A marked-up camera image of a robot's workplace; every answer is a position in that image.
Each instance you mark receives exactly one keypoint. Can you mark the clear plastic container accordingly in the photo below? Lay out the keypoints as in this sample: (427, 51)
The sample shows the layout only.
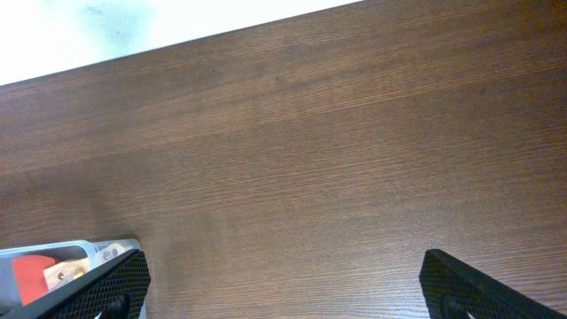
(74, 279)

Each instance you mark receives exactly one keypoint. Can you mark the orange scraper wooden handle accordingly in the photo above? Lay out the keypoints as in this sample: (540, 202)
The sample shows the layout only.
(30, 272)

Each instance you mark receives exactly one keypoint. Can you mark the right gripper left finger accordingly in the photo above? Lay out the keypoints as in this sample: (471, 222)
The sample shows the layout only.
(116, 289)

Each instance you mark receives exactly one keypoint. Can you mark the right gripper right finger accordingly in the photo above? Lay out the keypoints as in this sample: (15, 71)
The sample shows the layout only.
(454, 289)

